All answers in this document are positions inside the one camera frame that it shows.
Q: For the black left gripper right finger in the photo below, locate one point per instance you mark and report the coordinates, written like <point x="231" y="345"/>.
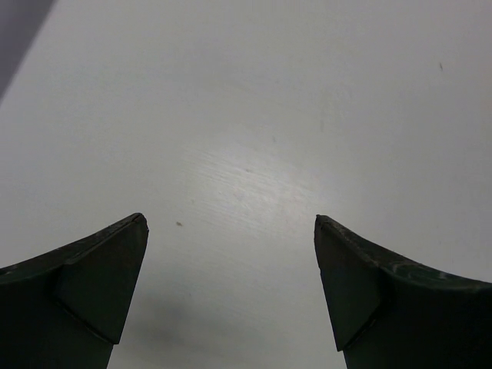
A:
<point x="387" y="311"/>

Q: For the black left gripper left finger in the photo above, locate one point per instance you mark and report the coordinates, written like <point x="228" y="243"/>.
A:
<point x="67" y="308"/>

